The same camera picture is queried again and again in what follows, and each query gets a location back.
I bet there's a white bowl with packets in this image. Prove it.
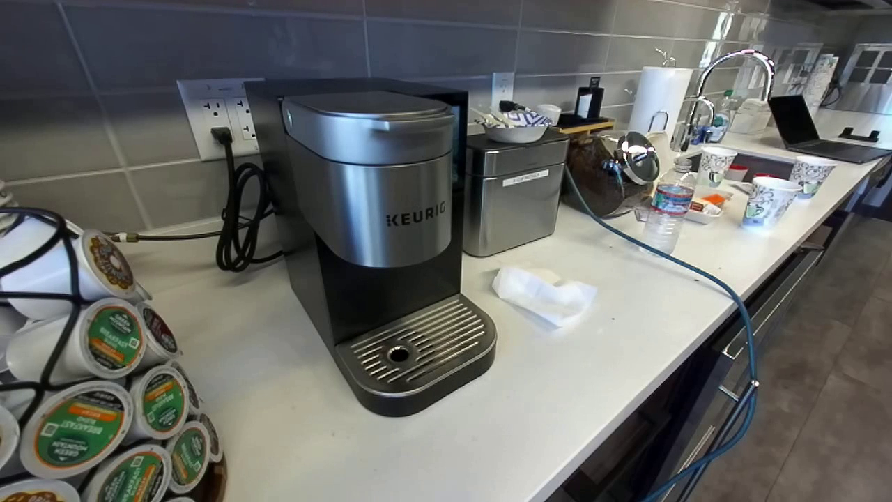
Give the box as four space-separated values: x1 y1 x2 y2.
480 100 563 147

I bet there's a beige clamshell takeout container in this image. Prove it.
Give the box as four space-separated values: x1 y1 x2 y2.
679 178 752 230

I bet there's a black silver Keurig coffee maker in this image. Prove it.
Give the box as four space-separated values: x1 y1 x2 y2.
246 82 498 419

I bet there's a black box on shelf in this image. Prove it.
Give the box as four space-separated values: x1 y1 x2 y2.
572 75 607 124

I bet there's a dark lower kitchen cabinet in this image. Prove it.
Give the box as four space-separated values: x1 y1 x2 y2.
555 157 892 502

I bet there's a black wire pod carousel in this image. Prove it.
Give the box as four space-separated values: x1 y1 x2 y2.
0 205 95 432

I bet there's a chrome kitchen faucet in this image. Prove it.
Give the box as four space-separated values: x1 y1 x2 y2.
676 47 778 152

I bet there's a patterned paper cup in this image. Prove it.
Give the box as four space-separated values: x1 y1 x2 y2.
693 145 738 192
738 173 803 231
789 153 837 205

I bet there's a coffee pod brown lid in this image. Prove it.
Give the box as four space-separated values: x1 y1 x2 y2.
0 227 147 325
0 478 84 502

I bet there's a thin braided hose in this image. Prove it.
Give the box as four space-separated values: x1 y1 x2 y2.
106 224 226 246

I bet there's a black coiled power cord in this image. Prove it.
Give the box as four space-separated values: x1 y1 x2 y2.
208 127 288 273

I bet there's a long thin cable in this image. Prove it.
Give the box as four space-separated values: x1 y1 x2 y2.
559 166 763 502

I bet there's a crumpled white paper napkin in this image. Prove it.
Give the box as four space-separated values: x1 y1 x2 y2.
488 265 598 330

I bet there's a coffee pod dark red lid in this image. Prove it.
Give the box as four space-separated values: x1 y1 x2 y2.
136 304 182 362

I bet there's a small wooden shelf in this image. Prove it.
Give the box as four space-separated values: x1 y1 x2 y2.
555 117 619 141

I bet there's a clear plastic water bottle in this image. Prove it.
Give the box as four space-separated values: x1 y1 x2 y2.
639 152 700 256

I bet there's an open black laptop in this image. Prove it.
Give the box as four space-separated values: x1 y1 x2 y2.
766 93 892 167

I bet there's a stainless steel countertop box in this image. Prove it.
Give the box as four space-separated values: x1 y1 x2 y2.
460 128 572 260

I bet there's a white paper towel roll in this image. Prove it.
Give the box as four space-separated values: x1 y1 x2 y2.
628 64 697 136

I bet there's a white wall power outlet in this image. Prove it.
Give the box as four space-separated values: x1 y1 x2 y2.
175 75 265 163

